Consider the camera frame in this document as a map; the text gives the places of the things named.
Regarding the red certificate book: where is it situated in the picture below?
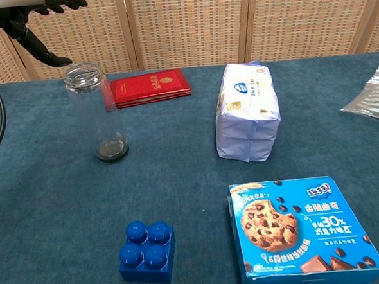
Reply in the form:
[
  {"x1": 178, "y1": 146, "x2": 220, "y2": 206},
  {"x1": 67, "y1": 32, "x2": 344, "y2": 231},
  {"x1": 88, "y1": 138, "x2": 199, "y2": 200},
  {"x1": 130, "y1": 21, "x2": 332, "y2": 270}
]
[{"x1": 102, "y1": 67, "x2": 193, "y2": 111}]

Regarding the white tissue pack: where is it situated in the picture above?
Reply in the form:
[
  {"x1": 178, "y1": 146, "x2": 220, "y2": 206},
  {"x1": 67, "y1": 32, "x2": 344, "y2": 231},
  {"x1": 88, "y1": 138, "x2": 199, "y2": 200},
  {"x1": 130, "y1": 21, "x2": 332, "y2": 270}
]
[{"x1": 211, "y1": 58, "x2": 284, "y2": 164}]

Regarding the blue table cloth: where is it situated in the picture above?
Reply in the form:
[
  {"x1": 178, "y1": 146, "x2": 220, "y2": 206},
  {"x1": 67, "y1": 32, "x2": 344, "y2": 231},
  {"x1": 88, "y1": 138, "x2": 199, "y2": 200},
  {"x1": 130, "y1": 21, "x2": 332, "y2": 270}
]
[{"x1": 0, "y1": 51, "x2": 379, "y2": 284}]

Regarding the clear glass jar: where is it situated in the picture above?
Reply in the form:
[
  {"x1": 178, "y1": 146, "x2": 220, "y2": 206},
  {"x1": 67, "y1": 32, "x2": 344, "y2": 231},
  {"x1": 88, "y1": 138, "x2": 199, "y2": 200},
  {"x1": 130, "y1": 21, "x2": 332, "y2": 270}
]
[{"x1": 62, "y1": 59, "x2": 131, "y2": 167}]

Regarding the striped shirt in plastic bag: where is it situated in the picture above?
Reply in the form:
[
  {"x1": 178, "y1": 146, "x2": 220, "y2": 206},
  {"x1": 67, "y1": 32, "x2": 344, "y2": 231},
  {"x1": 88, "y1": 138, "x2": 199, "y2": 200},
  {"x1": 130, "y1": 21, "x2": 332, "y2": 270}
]
[{"x1": 336, "y1": 65, "x2": 379, "y2": 130}]

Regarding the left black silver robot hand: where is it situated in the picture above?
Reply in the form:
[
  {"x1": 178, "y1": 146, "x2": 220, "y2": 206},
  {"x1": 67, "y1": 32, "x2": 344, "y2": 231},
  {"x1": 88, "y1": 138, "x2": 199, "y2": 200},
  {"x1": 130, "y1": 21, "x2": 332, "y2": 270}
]
[{"x1": 0, "y1": 0, "x2": 92, "y2": 72}]

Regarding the blue building block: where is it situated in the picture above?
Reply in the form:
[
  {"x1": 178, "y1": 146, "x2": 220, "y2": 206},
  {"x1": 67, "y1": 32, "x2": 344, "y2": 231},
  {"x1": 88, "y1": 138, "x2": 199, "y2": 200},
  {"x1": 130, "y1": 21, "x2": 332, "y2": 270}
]
[{"x1": 115, "y1": 218, "x2": 179, "y2": 284}]

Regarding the blue cookie box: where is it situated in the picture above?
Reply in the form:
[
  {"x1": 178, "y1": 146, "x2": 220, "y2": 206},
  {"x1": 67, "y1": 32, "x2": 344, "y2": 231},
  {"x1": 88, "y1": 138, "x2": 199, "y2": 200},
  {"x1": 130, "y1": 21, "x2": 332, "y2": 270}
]
[{"x1": 226, "y1": 172, "x2": 379, "y2": 284}]

